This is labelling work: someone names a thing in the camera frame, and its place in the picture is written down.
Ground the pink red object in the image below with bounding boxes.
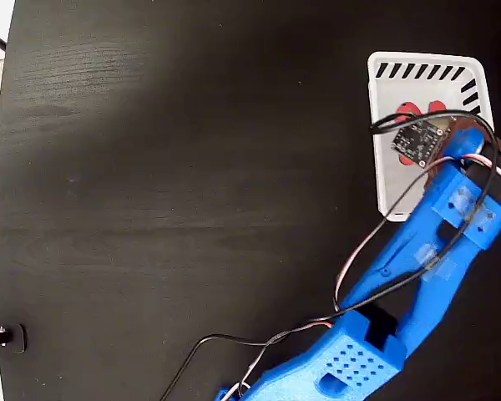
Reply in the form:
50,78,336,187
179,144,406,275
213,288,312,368
394,99,448,167

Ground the white plastic basket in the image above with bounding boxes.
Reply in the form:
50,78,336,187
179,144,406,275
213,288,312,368
366,50,496,222

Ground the black table clamp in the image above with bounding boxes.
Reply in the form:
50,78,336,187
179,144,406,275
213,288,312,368
0,322,28,364

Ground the black camera circuit board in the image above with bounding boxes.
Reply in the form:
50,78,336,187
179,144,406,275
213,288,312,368
391,119,452,169

